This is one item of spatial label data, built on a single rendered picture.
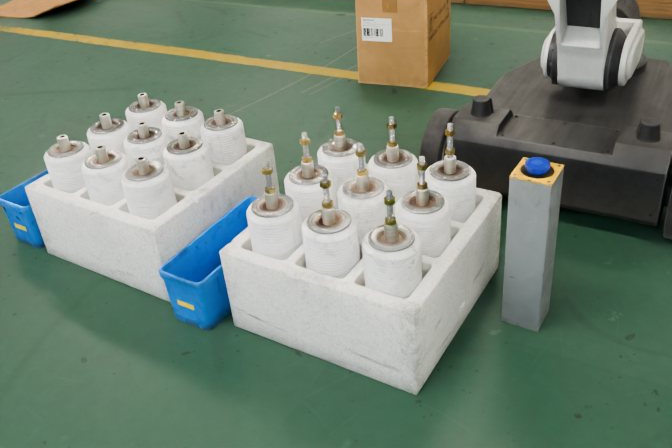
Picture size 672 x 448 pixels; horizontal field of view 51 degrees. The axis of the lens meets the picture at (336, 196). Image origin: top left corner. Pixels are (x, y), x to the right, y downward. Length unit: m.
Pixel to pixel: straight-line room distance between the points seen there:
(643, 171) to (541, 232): 0.37
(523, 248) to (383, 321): 0.28
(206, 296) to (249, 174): 0.35
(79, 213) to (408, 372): 0.76
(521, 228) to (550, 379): 0.26
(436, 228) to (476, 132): 0.43
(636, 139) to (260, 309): 0.83
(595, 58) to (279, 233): 0.83
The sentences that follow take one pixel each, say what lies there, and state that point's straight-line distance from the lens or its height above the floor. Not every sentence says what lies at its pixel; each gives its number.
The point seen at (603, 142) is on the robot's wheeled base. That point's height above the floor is 0.19.
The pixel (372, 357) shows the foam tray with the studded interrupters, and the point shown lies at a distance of 1.22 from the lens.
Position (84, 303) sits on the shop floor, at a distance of 1.56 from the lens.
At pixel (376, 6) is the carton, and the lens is 2.26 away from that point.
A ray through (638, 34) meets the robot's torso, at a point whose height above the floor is 0.32.
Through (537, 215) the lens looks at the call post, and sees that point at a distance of 1.20.
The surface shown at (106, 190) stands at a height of 0.21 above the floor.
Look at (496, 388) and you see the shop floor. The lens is 1.25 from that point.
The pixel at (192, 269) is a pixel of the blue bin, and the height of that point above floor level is 0.07.
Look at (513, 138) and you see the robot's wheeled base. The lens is 1.57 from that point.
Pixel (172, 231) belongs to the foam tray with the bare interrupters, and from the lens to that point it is 1.43.
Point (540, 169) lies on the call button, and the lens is 1.18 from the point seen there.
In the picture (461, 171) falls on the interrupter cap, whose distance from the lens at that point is 1.31.
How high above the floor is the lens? 0.91
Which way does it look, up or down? 32 degrees down
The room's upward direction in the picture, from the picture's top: 5 degrees counter-clockwise
